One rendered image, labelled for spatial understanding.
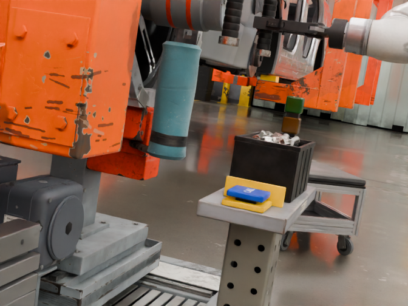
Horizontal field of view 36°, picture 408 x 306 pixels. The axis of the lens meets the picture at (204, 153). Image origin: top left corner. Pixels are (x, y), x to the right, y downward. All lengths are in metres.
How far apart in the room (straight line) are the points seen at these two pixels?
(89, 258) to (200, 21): 0.61
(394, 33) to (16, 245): 1.00
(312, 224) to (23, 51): 1.82
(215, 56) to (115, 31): 3.15
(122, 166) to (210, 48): 2.66
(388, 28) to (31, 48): 0.89
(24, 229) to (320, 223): 1.77
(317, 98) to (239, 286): 3.88
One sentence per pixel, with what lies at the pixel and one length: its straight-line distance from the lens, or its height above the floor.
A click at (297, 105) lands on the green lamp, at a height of 0.64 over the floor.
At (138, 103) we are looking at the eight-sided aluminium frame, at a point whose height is 0.59.
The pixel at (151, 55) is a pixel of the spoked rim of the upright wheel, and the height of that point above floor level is 0.71.
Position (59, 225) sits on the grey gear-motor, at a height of 0.33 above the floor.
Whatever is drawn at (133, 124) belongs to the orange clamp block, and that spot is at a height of 0.54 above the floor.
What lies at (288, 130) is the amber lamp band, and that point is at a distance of 1.50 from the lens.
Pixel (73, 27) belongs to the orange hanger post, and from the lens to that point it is 0.99.
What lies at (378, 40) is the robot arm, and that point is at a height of 0.82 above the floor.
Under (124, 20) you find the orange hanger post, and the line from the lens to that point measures 1.06.
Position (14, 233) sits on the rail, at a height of 0.39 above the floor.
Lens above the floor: 0.69
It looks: 8 degrees down
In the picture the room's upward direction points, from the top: 9 degrees clockwise
